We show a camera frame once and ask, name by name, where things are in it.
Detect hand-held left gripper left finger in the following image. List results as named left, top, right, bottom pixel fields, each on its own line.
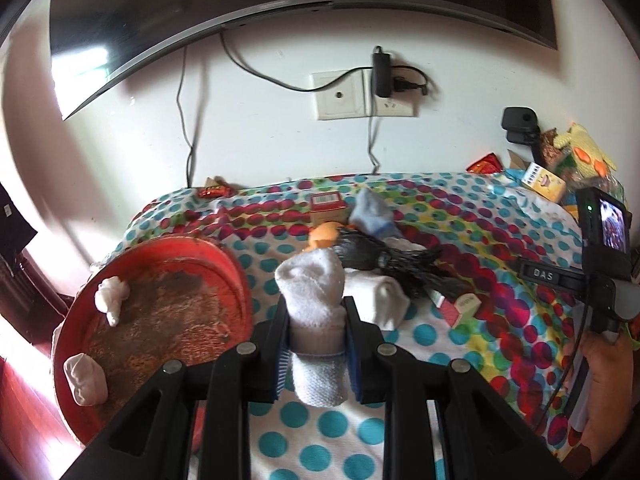
left=62, top=297, right=293, bottom=480

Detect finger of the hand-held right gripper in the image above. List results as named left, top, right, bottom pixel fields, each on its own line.
left=517, top=257, right=586, bottom=292

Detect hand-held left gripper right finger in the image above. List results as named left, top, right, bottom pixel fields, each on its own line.
left=342, top=296, right=573, bottom=480

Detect white sock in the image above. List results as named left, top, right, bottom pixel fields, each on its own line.
left=64, top=353, right=108, bottom=406
left=95, top=276, right=131, bottom=327
left=275, top=249, right=348, bottom=408
left=345, top=269, right=411, bottom=332

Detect red and white small box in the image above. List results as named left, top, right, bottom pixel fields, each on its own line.
left=429, top=291, right=482, bottom=331

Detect black plastic bag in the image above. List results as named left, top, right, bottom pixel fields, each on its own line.
left=332, top=227, right=468, bottom=306

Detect red round basin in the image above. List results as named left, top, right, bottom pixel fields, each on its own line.
left=52, top=234, right=256, bottom=448

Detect orange plastic toy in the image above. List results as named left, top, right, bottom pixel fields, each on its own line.
left=307, top=222, right=346, bottom=251

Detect person's right hand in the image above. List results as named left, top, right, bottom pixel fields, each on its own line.
left=582, top=327, right=640, bottom=467

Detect polka dot blanket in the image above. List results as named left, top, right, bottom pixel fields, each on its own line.
left=90, top=171, right=601, bottom=480

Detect yellow carton box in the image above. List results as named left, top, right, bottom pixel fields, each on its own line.
left=521, top=161, right=567, bottom=203

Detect red snack packet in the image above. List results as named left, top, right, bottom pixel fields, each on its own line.
left=466, top=152, right=502, bottom=175

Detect brown snack packet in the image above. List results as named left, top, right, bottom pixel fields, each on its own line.
left=540, top=127, right=562, bottom=163

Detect yellow knitted toy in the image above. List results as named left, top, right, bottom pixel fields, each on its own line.
left=552, top=122, right=618, bottom=178

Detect black webcam on stand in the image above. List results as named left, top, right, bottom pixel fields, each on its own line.
left=501, top=106, right=543, bottom=163

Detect light blue sock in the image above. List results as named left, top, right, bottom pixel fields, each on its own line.
left=348, top=189, right=403, bottom=240

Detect tan and red box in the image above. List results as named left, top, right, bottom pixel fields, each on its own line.
left=309, top=192, right=347, bottom=226

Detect red candy wrapper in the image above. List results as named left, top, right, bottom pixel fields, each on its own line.
left=199, top=176, right=232, bottom=198

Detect black plug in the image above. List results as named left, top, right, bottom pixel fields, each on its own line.
left=392, top=75, right=428, bottom=96

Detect black power adapter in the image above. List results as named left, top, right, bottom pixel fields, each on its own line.
left=371, top=46, right=394, bottom=98

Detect dark wooden furniture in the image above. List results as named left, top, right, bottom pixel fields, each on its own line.
left=0, top=182, right=38, bottom=271

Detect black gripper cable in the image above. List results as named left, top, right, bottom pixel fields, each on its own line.
left=530, top=305, right=591, bottom=433

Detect grey adapter cable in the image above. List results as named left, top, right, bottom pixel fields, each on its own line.
left=367, top=115, right=380, bottom=174

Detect white wall socket plate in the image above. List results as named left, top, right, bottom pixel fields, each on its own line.
left=310, top=69, right=417, bottom=121

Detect grey hanging cable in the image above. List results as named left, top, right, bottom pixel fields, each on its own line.
left=176, top=45, right=196, bottom=188

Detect black television cable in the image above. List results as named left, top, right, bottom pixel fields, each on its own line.
left=219, top=30, right=373, bottom=93

